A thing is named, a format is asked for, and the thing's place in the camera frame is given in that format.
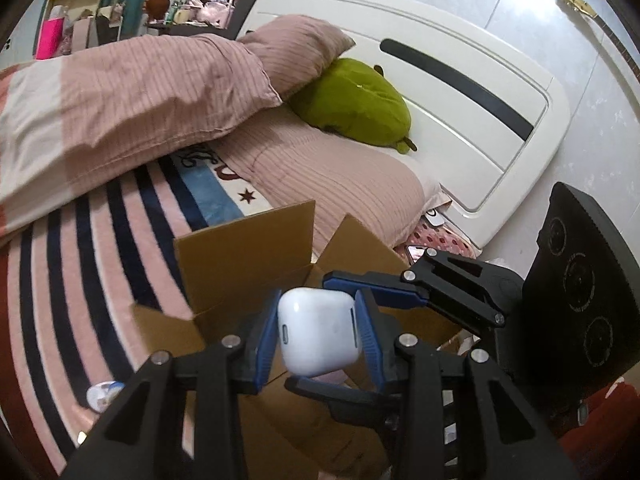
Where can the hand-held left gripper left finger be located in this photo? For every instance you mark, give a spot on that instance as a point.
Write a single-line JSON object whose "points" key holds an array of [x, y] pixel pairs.
{"points": [[266, 347]]}

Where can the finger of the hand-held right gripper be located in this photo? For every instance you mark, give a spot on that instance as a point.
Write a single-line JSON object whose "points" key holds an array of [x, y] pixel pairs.
{"points": [[325, 394], [395, 291]]}

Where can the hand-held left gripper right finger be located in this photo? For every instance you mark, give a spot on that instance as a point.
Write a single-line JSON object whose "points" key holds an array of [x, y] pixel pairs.
{"points": [[373, 347]]}

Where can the white earbuds case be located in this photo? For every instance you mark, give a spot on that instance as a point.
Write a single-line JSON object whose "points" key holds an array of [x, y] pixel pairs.
{"points": [[320, 332]]}

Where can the cardboard box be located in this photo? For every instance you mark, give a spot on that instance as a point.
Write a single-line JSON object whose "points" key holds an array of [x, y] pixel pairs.
{"points": [[250, 255]]}

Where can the smartphone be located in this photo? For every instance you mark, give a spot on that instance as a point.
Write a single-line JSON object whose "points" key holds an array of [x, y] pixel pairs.
{"points": [[416, 252]]}

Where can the pink dotted cloth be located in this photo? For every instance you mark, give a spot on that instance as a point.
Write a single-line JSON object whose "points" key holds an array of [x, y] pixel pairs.
{"points": [[440, 240]]}

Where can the pink striped pillow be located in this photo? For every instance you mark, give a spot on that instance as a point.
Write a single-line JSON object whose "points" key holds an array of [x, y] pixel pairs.
{"points": [[300, 52], [330, 180]]}

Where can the small round white lid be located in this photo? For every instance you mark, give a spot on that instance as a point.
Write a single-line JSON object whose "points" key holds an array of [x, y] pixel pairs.
{"points": [[102, 395]]}

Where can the green plush toy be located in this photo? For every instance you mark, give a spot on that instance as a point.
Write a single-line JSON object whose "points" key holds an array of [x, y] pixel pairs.
{"points": [[357, 105]]}

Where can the striped printed blanket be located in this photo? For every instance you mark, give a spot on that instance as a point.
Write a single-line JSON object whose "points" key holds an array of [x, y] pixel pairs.
{"points": [[75, 285]]}

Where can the white bed headboard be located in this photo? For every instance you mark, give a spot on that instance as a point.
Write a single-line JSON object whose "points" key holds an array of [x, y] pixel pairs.
{"points": [[450, 85]]}

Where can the guitar neck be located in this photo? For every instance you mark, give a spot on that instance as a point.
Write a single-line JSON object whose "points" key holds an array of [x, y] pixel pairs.
{"points": [[602, 30]]}

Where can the pink striped duvet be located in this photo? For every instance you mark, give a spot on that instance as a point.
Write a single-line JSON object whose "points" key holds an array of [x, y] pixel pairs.
{"points": [[125, 110]]}

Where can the cluttered shelf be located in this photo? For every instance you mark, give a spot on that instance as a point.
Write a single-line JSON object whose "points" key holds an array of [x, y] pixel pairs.
{"points": [[200, 0]]}

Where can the brown plush toy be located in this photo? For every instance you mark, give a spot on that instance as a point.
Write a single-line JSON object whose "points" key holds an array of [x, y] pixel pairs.
{"points": [[157, 4]]}

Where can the bright pink bag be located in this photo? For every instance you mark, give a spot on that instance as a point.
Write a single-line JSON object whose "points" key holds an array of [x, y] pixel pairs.
{"points": [[50, 37]]}

